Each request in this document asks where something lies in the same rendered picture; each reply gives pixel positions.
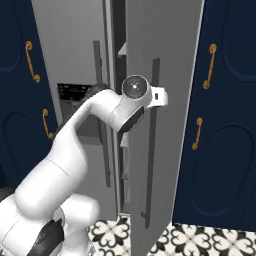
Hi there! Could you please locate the grey fridge door with dispenser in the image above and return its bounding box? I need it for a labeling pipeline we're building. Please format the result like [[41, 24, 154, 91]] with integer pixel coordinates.
[[31, 0, 118, 222]]

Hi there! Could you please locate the plain grey fridge door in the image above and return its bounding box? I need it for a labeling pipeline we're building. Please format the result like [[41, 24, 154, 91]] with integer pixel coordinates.
[[125, 0, 205, 256]]

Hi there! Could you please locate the grey fridge body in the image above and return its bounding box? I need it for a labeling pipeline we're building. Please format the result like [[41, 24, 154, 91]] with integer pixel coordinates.
[[105, 0, 131, 216]]

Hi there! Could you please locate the gold cupboard handle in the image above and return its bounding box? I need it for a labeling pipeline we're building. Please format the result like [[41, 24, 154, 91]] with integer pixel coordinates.
[[25, 40, 41, 84], [191, 116, 204, 151], [202, 43, 218, 91], [41, 108, 55, 141]]

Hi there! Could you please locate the dark grey fridge door handle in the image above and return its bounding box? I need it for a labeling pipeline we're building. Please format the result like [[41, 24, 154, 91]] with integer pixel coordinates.
[[140, 58, 161, 230], [92, 40, 112, 188]]

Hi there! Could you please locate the navy cupboard door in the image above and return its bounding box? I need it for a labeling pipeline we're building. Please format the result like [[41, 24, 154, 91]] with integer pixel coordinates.
[[0, 94, 63, 190], [171, 101, 256, 233], [189, 0, 256, 107], [0, 0, 52, 99]]

